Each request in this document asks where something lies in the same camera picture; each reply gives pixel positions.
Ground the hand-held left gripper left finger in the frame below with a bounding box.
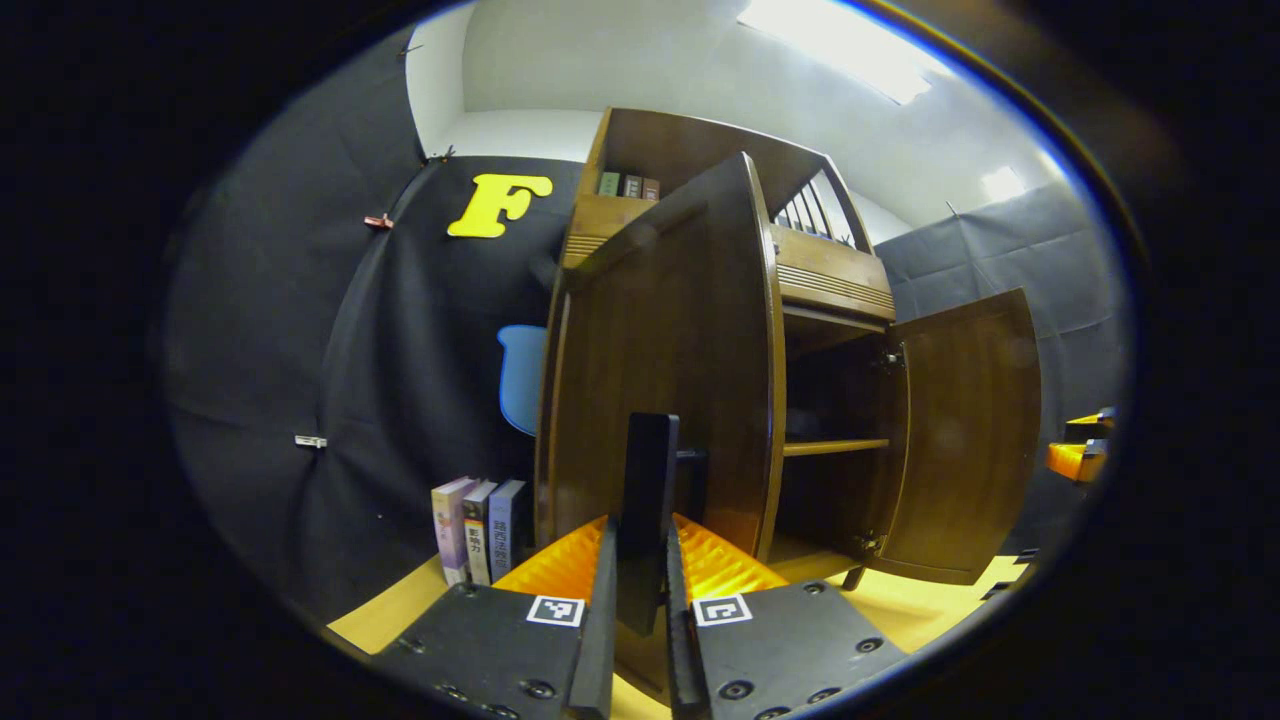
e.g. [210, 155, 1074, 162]
[372, 515, 618, 720]

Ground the blue-grey book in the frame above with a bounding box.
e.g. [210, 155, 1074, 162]
[488, 479, 529, 583]

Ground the wooden drawer with black knob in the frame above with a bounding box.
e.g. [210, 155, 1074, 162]
[560, 192, 897, 323]

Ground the wooden cabinet door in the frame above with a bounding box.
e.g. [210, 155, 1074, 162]
[865, 288, 1043, 586]
[533, 152, 788, 636]

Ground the dark book with yellow label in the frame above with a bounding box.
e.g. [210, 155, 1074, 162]
[462, 481, 499, 587]

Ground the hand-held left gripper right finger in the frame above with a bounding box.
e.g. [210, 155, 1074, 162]
[665, 513, 909, 720]

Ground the wooden inner shelf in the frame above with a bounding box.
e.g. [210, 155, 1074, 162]
[783, 438, 891, 458]

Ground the wooden double-door shoe cabinet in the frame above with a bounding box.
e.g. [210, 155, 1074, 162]
[555, 107, 901, 601]

